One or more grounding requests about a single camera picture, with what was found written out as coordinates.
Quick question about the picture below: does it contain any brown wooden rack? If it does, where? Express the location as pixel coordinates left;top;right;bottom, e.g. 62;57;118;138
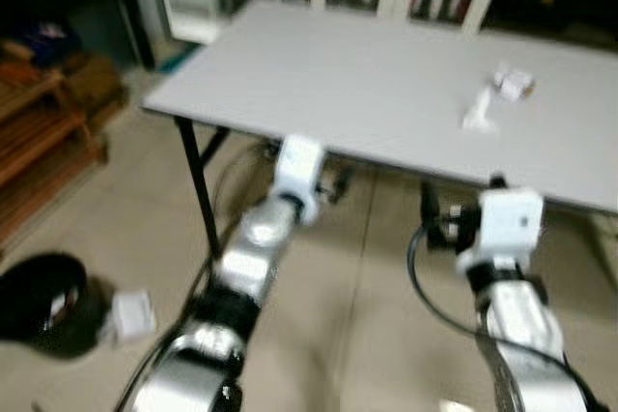
0;38;129;244

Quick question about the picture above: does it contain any white brown paper trash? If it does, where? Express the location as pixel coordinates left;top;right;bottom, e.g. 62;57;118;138
492;63;538;103

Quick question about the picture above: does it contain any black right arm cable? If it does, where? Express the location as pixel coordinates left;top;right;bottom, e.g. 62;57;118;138
405;221;586;405

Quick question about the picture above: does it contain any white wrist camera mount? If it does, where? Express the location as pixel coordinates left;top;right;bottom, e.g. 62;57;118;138
477;188;545;261
273;135;330;226

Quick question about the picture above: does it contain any black rubbish bin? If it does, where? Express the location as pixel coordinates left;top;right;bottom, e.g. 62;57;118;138
0;252;105;357

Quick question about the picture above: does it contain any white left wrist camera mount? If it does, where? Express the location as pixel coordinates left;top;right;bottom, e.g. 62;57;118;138
273;135;330;226

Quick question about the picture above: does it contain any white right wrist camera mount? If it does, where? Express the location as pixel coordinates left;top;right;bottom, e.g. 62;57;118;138
477;188;545;261

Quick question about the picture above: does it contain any long crumpled white paper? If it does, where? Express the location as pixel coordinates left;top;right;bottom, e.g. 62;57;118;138
461;87;502;134

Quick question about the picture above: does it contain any black metal table leg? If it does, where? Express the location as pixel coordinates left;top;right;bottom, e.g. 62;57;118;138
175;117;234;261

